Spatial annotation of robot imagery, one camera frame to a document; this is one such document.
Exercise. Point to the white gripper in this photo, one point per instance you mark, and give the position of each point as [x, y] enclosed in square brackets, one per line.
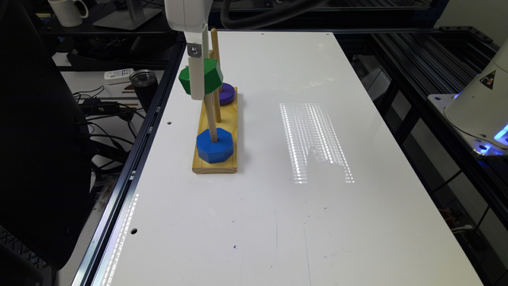
[191, 17]

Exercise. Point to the green octagonal block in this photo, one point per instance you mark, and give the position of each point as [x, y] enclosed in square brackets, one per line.
[213, 77]

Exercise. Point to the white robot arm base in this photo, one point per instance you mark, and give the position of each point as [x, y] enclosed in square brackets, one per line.
[479, 112]

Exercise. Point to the purple round block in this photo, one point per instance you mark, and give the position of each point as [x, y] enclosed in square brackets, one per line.
[227, 95]

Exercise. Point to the blue octagonal block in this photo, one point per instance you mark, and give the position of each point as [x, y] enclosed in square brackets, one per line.
[215, 152]

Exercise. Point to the middle wooden peg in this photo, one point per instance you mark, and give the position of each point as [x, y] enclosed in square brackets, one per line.
[215, 95]

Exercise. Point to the front wooden peg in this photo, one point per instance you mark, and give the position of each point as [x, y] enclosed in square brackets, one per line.
[208, 101]

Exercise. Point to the black tumbler cup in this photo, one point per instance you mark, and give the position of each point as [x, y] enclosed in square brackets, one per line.
[145, 85]

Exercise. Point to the grey monitor stand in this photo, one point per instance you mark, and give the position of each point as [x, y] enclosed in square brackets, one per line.
[132, 18]

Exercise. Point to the wooden peg base board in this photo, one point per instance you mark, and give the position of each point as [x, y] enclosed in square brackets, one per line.
[229, 123]

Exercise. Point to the white remote control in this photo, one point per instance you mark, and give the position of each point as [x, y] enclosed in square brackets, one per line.
[118, 74]

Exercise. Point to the black power adapter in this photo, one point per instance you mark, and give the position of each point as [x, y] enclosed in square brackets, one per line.
[96, 106]

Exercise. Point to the white ceramic mug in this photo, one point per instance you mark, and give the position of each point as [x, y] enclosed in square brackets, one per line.
[70, 13]

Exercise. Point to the black office chair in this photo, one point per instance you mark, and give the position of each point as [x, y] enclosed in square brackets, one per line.
[45, 169]

